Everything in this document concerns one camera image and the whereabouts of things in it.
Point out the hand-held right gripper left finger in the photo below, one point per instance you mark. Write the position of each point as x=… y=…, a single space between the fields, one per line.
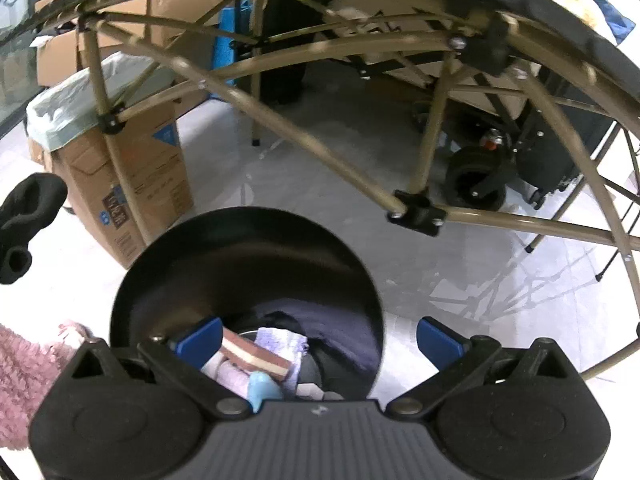
x=200 y=340

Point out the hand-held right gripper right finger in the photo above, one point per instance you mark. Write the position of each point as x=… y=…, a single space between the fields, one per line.
x=440 y=337

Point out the white foam cylinder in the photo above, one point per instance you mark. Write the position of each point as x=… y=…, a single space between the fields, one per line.
x=225 y=377

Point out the brown scouring sponge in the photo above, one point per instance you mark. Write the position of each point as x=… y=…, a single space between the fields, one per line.
x=255 y=355

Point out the light blue plush toy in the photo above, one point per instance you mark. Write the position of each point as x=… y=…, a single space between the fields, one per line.
x=262 y=390

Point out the round black trash bin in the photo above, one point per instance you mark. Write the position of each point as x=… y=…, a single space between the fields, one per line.
x=225 y=260

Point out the black knit beanie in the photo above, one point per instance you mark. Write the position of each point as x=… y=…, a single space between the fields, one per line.
x=30 y=210

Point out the person's left forearm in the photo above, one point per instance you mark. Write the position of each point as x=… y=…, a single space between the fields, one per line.
x=25 y=385

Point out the person's left hand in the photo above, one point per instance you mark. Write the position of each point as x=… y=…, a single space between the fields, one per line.
x=75 y=334

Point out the pale lavender towel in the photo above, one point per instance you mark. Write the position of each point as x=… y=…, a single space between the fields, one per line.
x=285 y=342

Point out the dark cloth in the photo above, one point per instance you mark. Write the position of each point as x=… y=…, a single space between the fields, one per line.
x=340 y=345

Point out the cardboard box with blue label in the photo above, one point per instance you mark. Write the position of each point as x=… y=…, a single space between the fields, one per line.
x=140 y=175

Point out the black suitcase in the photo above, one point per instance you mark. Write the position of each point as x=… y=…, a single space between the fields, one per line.
x=555 y=150

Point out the pale green bag liner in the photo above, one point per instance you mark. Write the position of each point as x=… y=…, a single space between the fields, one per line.
x=55 y=110

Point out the black case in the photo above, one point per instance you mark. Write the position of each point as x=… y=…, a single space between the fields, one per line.
x=282 y=60

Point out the plain cardboard box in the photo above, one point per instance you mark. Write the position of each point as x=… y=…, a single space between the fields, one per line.
x=165 y=10
x=57 y=62

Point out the blue velvet bag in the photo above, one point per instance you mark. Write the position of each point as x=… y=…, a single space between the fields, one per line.
x=612 y=15

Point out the folding table frame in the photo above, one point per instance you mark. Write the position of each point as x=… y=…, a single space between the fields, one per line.
x=417 y=212

